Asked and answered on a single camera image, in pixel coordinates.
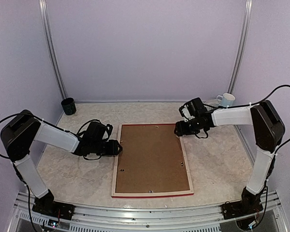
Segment front aluminium rail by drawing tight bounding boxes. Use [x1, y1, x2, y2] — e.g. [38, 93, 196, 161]
[4, 190, 290, 232]

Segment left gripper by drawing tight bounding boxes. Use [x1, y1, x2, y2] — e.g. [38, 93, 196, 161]
[91, 139, 122, 156]

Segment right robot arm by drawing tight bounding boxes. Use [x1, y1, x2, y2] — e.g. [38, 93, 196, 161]
[174, 98, 285, 215]

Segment red wooden picture frame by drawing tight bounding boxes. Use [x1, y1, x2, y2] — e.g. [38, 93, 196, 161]
[111, 122, 195, 199]

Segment aluminium post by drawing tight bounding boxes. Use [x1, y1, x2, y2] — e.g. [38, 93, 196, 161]
[39, 0, 67, 99]
[228, 0, 253, 94]

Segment right aluminium post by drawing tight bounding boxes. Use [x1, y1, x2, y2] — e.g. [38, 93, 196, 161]
[228, 0, 253, 94]

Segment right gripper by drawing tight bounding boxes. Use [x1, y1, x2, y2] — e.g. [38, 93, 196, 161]
[174, 116, 205, 136]

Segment black cup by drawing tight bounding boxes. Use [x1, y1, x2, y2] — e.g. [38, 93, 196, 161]
[61, 97, 76, 116]

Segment brown cardboard backing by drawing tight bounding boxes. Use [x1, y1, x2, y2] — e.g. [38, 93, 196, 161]
[115, 124, 191, 194]

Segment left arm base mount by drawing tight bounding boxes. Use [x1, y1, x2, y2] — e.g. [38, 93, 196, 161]
[32, 201, 75, 220]

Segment left aluminium post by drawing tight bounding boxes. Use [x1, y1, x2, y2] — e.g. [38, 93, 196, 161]
[39, 0, 67, 99]

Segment light blue mug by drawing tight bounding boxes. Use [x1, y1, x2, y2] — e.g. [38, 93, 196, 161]
[216, 93, 235, 107]

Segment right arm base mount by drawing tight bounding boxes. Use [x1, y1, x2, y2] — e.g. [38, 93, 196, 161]
[221, 201, 263, 220]

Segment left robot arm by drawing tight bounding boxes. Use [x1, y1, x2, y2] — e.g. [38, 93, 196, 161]
[0, 110, 123, 215]

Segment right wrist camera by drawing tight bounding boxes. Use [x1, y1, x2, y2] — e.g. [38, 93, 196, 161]
[179, 104, 192, 122]

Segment white patterned plate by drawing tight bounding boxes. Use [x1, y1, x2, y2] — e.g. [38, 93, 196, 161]
[204, 99, 220, 108]

